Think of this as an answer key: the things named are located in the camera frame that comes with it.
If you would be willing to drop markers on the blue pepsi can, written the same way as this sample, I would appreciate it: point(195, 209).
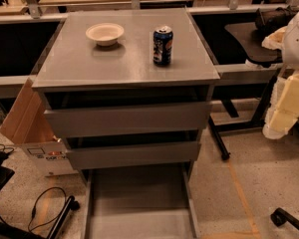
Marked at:
point(162, 45)

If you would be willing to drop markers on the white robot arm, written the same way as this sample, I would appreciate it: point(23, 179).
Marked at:
point(284, 104)

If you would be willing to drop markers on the grey drawer cabinet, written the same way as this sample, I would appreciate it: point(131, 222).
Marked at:
point(79, 74)

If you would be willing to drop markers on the grey middle drawer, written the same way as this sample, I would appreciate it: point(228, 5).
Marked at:
point(132, 155)

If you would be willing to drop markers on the grey top drawer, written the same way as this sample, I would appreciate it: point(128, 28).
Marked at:
point(129, 119)

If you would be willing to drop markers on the grey open bottom drawer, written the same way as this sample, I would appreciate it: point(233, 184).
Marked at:
point(139, 202)

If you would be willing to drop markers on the white paper bowl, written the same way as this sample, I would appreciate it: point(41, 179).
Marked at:
point(105, 34)

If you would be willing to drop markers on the black side table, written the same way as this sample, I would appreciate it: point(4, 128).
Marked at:
point(249, 38)

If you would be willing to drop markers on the brown cardboard box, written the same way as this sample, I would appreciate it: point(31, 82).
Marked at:
point(26, 126)

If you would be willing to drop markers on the dark headset on table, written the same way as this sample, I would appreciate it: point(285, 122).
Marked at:
point(269, 21)

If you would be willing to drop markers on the black caster leg right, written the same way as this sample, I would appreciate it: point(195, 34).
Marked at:
point(280, 217)

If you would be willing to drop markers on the black stand leg left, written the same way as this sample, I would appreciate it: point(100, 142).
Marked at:
point(9, 232)

